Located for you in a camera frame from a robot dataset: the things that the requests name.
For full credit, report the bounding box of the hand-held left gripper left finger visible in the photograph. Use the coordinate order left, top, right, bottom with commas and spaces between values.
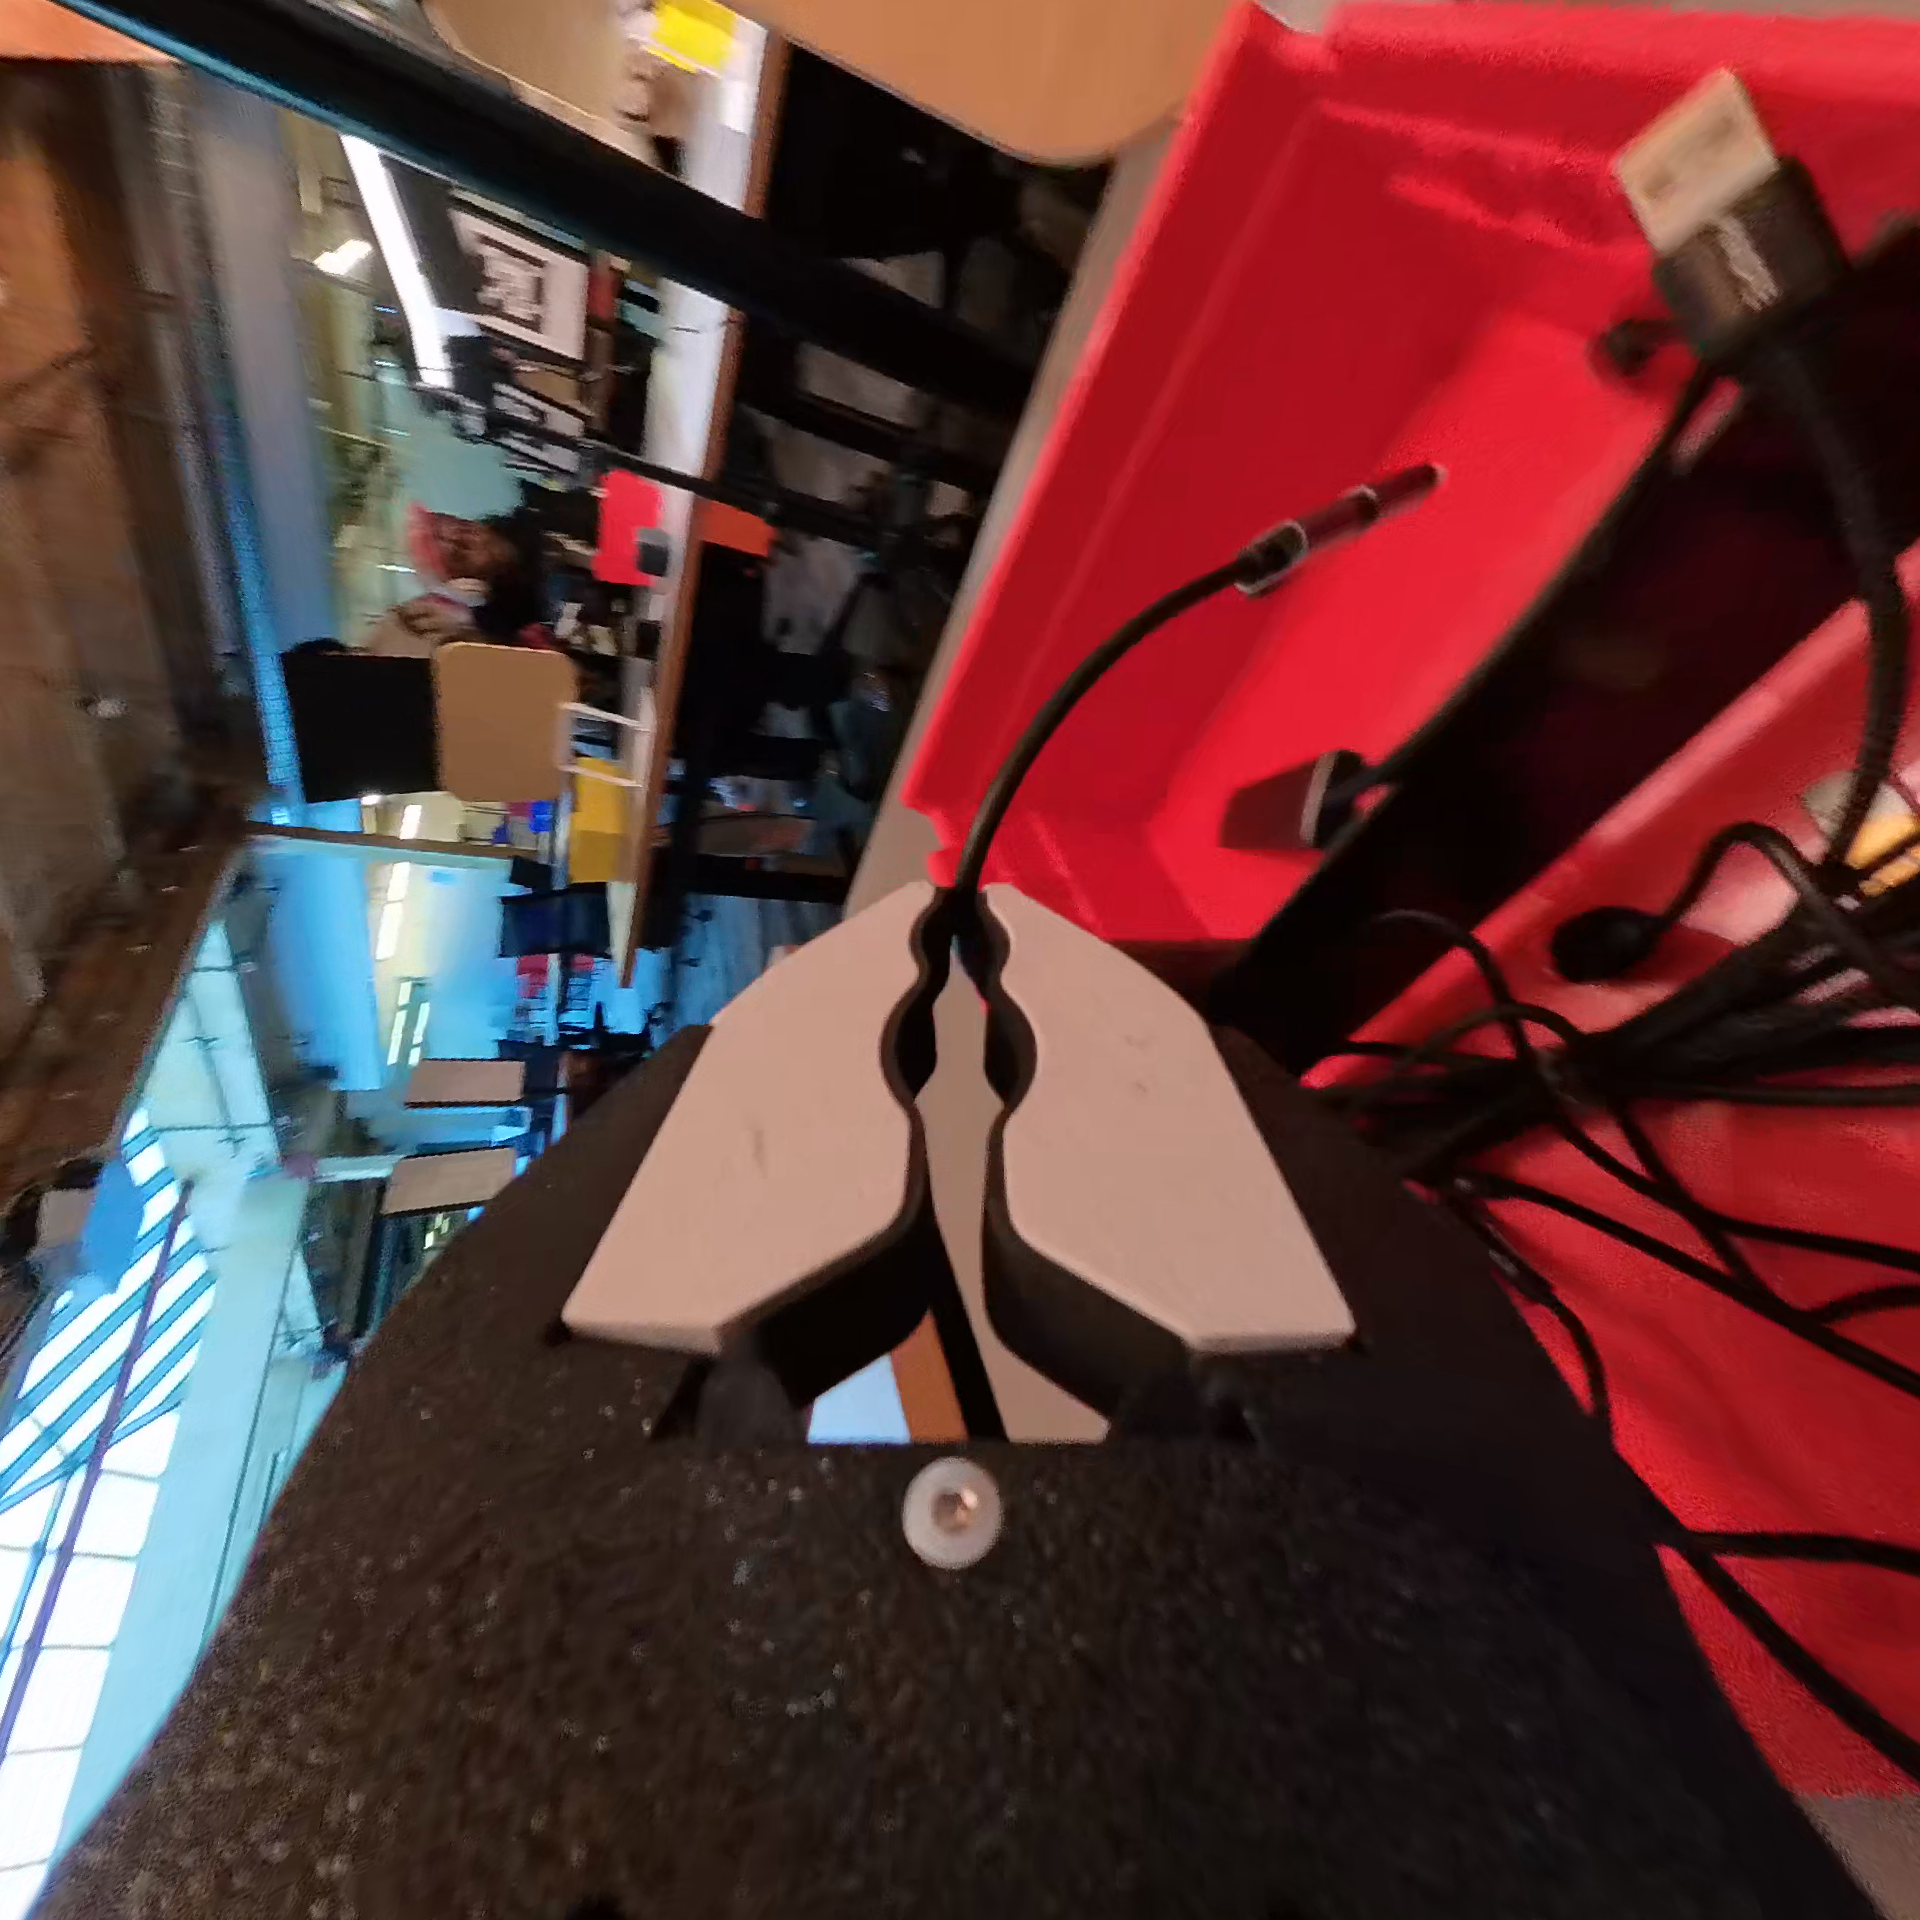
558, 882, 942, 1410

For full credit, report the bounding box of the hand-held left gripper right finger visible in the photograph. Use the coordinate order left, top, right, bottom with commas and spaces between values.
981, 882, 1361, 1420

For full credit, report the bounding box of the thin black usb cable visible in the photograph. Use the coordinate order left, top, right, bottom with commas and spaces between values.
948, 461, 1448, 941

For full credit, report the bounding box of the red plastic bin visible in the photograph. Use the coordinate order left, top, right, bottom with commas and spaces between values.
898, 0, 1920, 1803

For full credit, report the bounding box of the yellow box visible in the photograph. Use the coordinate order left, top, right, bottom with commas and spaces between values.
570, 755, 634, 892

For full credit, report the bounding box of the black plug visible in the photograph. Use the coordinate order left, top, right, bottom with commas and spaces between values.
1219, 747, 1372, 860

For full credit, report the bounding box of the red box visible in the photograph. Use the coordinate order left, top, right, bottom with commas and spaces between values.
588, 470, 672, 590

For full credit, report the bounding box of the black white marker sign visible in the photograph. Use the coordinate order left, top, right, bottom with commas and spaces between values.
379, 153, 591, 365

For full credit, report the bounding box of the black metal beam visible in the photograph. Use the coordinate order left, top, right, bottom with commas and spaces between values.
81, 0, 1053, 429

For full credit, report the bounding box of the bundle of black cables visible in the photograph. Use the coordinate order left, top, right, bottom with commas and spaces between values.
1304, 811, 1920, 1787

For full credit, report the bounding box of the thick black usb cable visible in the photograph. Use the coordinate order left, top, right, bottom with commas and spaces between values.
1611, 65, 1920, 903

